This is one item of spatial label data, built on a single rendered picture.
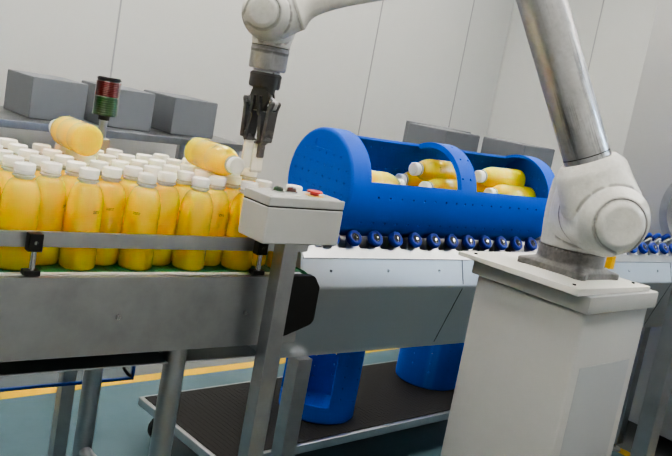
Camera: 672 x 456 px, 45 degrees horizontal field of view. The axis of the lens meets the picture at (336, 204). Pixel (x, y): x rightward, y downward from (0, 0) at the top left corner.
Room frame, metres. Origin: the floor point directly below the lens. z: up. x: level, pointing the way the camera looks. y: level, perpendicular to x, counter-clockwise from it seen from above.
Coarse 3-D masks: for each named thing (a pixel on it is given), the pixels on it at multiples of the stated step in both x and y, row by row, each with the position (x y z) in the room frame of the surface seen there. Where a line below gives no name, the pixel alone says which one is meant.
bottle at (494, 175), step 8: (488, 168) 2.54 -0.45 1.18; (496, 168) 2.54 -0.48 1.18; (504, 168) 2.58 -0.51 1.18; (488, 176) 2.52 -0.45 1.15; (496, 176) 2.52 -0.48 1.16; (504, 176) 2.54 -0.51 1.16; (512, 176) 2.57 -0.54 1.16; (520, 176) 2.60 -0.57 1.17; (488, 184) 2.52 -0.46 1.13; (496, 184) 2.53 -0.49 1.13; (512, 184) 2.57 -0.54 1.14; (520, 184) 2.60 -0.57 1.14
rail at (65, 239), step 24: (0, 240) 1.42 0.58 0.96; (24, 240) 1.44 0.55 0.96; (48, 240) 1.47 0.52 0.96; (72, 240) 1.50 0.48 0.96; (96, 240) 1.53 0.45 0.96; (120, 240) 1.56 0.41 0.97; (144, 240) 1.59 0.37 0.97; (168, 240) 1.63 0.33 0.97; (192, 240) 1.66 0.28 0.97; (216, 240) 1.70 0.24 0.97; (240, 240) 1.74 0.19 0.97
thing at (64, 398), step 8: (104, 144) 2.09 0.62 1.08; (104, 152) 2.10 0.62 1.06; (56, 392) 2.11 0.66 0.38; (64, 392) 2.08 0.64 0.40; (72, 392) 2.10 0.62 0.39; (56, 400) 2.10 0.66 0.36; (64, 400) 2.09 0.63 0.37; (72, 400) 2.10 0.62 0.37; (56, 408) 2.09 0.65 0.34; (64, 408) 2.09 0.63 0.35; (56, 416) 2.09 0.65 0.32; (64, 416) 2.09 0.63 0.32; (56, 424) 2.08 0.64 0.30; (64, 424) 2.09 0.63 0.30; (56, 432) 2.08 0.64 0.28; (64, 432) 2.10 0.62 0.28; (56, 440) 2.08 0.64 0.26; (64, 440) 2.10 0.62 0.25; (56, 448) 2.08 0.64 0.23; (64, 448) 2.10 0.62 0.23
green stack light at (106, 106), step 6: (96, 96) 2.08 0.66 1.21; (102, 96) 2.08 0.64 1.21; (96, 102) 2.08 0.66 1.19; (102, 102) 2.07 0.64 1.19; (108, 102) 2.08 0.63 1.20; (114, 102) 2.09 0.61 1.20; (96, 108) 2.08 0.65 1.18; (102, 108) 2.08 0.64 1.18; (108, 108) 2.08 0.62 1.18; (114, 108) 2.09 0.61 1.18; (96, 114) 2.08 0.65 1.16; (102, 114) 2.07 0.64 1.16; (108, 114) 2.08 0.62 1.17; (114, 114) 2.10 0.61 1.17
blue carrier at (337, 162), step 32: (320, 128) 2.14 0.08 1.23; (320, 160) 2.12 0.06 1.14; (352, 160) 2.03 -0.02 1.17; (384, 160) 2.42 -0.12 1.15; (416, 160) 2.50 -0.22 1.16; (448, 160) 2.57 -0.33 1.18; (480, 160) 2.65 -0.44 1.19; (512, 160) 2.72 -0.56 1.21; (352, 192) 2.01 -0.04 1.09; (384, 192) 2.08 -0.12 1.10; (416, 192) 2.15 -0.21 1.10; (448, 192) 2.23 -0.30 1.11; (480, 192) 2.32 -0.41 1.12; (544, 192) 2.61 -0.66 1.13; (352, 224) 2.07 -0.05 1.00; (384, 224) 2.14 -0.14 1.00; (416, 224) 2.21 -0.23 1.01; (448, 224) 2.28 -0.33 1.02; (480, 224) 2.36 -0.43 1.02; (512, 224) 2.45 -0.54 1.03
